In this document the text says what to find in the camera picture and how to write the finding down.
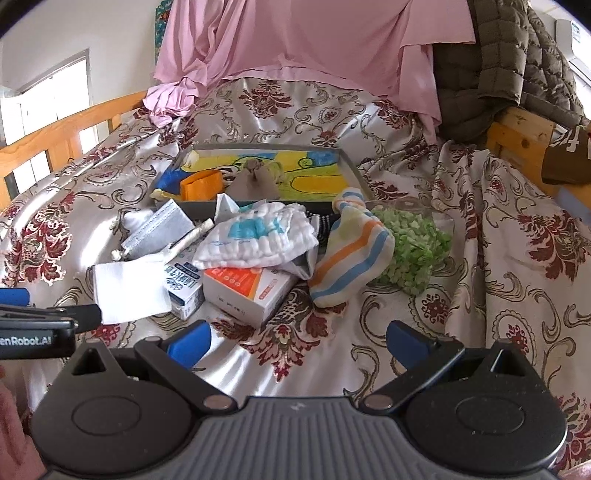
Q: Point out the person's left hand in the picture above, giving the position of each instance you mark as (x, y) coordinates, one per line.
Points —
(11, 429)

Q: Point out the grey fabric pouch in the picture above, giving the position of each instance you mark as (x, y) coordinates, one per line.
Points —
(307, 265)

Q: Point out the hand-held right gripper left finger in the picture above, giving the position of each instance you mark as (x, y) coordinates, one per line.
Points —
(189, 345)

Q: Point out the striped towel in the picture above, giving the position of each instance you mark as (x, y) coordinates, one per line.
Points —
(351, 258)

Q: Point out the grey face mask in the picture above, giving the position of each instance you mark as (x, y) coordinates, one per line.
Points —
(157, 226)

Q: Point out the olive puffer jacket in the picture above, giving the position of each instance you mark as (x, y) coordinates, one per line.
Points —
(508, 55)

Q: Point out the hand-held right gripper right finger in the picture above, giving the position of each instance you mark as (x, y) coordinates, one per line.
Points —
(406, 344)

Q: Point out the brown cloth with white print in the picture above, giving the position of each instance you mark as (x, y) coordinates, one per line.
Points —
(568, 161)

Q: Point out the green white patterned cloth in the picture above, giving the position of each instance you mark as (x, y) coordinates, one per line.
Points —
(415, 249)

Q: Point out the pink bed sheet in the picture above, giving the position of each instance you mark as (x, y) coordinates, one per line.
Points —
(300, 37)

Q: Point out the grey cloth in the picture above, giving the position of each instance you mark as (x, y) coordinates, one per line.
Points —
(251, 184)

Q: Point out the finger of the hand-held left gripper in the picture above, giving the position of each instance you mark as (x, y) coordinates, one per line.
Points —
(85, 316)
(11, 297)

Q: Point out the blue and white carton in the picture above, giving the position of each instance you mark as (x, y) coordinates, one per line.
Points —
(184, 286)

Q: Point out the white face mask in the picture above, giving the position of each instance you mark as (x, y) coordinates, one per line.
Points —
(136, 219)

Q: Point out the black striped sock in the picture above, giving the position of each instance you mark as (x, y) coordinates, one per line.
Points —
(328, 224)

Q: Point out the orange pouch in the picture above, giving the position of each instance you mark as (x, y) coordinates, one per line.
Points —
(201, 184)

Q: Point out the orange and white box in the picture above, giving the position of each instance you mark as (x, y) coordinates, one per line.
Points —
(244, 290)

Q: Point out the white tissue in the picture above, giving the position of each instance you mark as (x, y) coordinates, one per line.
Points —
(129, 290)

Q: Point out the white air conditioner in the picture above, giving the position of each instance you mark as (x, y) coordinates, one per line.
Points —
(572, 41)

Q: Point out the wooden bed frame post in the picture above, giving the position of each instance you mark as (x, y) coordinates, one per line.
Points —
(517, 134)

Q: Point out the floral satin bedspread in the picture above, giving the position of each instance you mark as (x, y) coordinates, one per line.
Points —
(508, 277)

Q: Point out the white muslin cloth blue print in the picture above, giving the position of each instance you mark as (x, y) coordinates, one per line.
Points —
(258, 240)

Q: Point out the white gauze roll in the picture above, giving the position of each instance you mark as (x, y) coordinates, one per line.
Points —
(198, 229)

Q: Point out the window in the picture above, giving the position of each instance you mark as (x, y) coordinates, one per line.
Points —
(51, 92)

